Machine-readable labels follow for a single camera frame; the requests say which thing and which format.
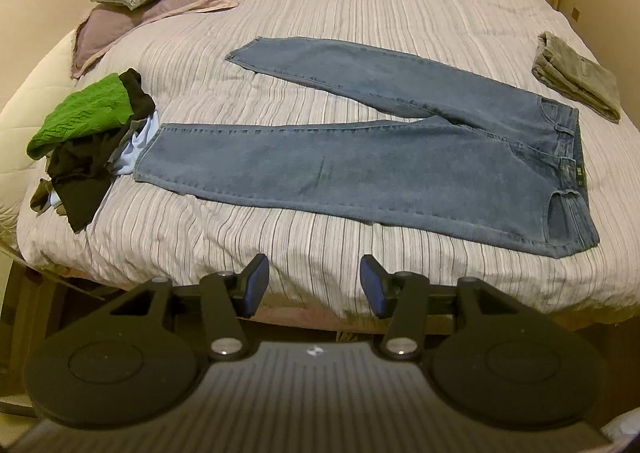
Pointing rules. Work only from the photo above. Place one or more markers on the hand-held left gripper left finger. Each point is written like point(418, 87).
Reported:
point(257, 283)

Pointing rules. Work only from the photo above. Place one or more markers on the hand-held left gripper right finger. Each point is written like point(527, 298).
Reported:
point(372, 285)

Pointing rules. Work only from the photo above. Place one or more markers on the blue denim jeans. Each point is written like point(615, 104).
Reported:
point(375, 163)

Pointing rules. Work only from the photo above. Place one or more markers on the grey green pants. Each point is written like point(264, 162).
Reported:
point(575, 75)

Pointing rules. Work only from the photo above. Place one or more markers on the light blue shirt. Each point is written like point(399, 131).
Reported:
point(132, 153)

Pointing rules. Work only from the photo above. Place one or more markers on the black garment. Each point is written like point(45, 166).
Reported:
point(80, 183)

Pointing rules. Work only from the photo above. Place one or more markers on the green knitted sweater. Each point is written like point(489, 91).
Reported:
point(82, 115)

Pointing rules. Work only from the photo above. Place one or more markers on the striped grey bedspread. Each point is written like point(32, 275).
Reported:
point(350, 8)

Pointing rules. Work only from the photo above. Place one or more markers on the cream padded headboard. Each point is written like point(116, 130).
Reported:
point(20, 133)

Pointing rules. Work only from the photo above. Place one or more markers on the mauve pillow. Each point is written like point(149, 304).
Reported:
point(120, 28)

